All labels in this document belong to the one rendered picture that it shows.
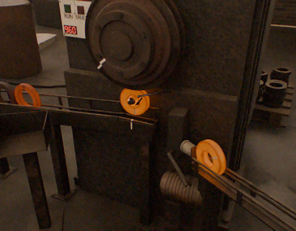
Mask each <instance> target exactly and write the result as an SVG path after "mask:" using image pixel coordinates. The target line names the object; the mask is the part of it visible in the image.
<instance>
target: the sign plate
mask: <svg viewBox="0 0 296 231"><path fill-rule="evenodd" d="M64 5H69V6H70V12H71V13H66V12H64ZM90 5H91V2H89V1H76V0H59V6H60V13H61V17H62V24H63V32H64V36H71V37H79V38H85V20H86V15H87V12H88V9H89V7H90ZM77 6H80V7H83V9H84V14H78V13H77ZM65 26H67V27H65ZM73 27H74V28H73ZM65 28H66V29H67V30H66V29H65ZM69 29H71V30H72V31H71V30H70V31H69ZM73 31H74V32H73ZM75 31H76V32H75ZM66 32H68V33H66ZM70 32H72V33H70ZM74 33H75V34H74Z"/></svg>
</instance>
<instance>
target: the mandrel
mask: <svg viewBox="0 0 296 231"><path fill-rule="evenodd" d="M138 101H139V100H138V98H137V97H135V96H133V95H132V96H130V97H129V99H128V104H129V105H135V104H136V103H137V102H138Z"/></svg>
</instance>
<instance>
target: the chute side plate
mask: <svg viewBox="0 0 296 231"><path fill-rule="evenodd" d="M37 111H45V110H41V109H33V108H24V107H16V106H8V105H0V115H2V114H14V113H25V112H37ZM48 113H49V119H50V120H52V121H53V124H58V125H65V126H72V127H78V128H88V129H95V130H101V131H108V132H114V133H121V134H125V135H130V136H134V137H139V133H141V134H144V135H149V140H150V141H152V140H153V127H152V126H148V125H144V124H140V123H136V122H132V121H128V120H122V119H119V120H118V119H117V118H109V117H101V116H93V115H81V114H74V113H66V112H57V111H49V110H48ZM131 122H132V129H131Z"/></svg>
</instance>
